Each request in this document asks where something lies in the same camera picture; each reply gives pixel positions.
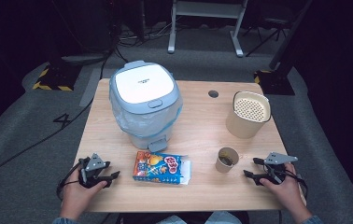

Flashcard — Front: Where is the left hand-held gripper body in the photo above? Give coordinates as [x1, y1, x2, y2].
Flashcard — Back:
[78, 152, 108, 189]

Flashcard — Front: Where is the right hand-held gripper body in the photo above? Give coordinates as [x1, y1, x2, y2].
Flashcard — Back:
[263, 151, 299, 185]

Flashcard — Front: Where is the dark wet residue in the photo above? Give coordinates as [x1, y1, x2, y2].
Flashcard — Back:
[220, 153, 235, 166]

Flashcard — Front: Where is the brown paper cup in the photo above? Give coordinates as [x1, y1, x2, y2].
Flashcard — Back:
[215, 147, 240, 175]

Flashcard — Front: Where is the beige container with strainer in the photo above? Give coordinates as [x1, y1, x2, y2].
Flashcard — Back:
[225, 91, 273, 140]

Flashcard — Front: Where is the blue snack box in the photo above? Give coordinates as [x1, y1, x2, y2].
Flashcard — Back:
[132, 150, 193, 187]

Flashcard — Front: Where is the white and blue pedal bin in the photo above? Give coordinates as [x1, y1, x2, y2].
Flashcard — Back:
[108, 60, 184, 154]

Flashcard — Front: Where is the person's right hand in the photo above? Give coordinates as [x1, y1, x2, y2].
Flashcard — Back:
[260, 163, 310, 217]

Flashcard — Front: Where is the person's left hand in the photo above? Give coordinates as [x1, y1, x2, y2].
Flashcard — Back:
[60, 174, 108, 219]

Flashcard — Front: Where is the person's right leg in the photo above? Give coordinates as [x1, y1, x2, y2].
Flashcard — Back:
[205, 211, 243, 224]

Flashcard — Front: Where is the person's leg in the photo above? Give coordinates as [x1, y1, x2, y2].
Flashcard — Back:
[156, 214, 188, 224]
[205, 211, 243, 224]

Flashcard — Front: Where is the clear plastic bin liner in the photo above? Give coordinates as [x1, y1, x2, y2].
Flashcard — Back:
[108, 88, 184, 140]

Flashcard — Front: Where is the person's left leg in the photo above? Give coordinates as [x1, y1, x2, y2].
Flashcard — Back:
[156, 214, 188, 224]

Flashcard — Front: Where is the black yellow striped stand base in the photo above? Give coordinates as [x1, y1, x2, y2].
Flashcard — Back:
[253, 69, 296, 96]
[32, 63, 83, 92]

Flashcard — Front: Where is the black slanted pole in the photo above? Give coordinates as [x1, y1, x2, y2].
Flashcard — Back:
[268, 0, 315, 71]

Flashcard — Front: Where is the black tripod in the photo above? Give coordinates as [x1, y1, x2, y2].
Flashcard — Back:
[245, 16, 291, 58]

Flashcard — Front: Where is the right hand-held gripper cable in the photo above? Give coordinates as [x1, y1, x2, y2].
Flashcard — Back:
[285, 169, 309, 200]

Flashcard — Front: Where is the hand-held gripper cable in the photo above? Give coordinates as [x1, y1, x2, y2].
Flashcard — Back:
[285, 169, 309, 200]
[55, 161, 85, 201]

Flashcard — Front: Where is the left hand-held gripper cable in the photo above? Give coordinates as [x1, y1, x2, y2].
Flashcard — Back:
[55, 161, 85, 201]

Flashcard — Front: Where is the black floor cable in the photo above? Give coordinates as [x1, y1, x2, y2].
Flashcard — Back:
[0, 46, 120, 189]

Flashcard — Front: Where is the white desk frame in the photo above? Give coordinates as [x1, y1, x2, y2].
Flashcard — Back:
[166, 0, 249, 58]

